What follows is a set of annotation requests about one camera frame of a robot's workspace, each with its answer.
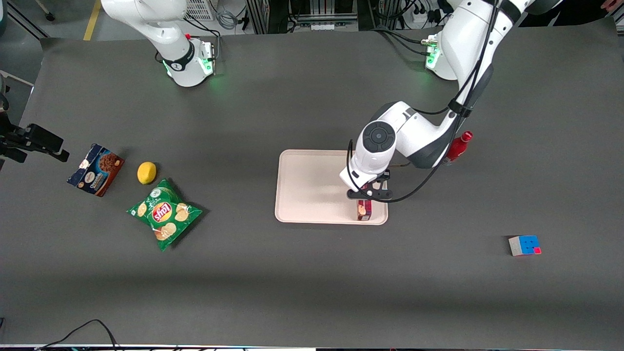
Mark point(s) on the cream white plastic tray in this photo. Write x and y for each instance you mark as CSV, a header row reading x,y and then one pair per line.
x,y
307,187

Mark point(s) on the yellow lemon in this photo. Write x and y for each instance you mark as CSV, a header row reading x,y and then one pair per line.
x,y
146,172

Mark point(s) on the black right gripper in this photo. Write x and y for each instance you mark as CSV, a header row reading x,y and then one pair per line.
x,y
6,140

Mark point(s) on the white vented box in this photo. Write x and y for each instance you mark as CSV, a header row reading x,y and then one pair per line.
x,y
200,9

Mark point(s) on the green chips bag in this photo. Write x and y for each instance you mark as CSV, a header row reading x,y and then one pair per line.
x,y
165,214

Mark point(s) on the white power strip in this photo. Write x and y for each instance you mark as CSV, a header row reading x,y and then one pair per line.
x,y
419,14

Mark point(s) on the red tartan cookie box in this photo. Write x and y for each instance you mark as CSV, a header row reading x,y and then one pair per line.
x,y
364,208

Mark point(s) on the blue chocolate cookie box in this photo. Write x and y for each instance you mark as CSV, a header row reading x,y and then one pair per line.
x,y
97,170

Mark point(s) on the blue Rubik's cube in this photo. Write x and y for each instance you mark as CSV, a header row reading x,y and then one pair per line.
x,y
525,245

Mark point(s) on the dark equipment rack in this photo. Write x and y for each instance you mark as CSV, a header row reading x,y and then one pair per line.
x,y
317,12

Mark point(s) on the person in dark clothing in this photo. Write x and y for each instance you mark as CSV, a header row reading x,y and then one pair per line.
x,y
580,17

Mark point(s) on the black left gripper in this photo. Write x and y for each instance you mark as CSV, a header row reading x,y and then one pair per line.
x,y
386,174

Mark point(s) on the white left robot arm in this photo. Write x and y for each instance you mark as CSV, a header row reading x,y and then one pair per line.
x,y
414,131

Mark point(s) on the red soda bottle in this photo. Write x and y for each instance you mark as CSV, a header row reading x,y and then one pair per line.
x,y
460,146

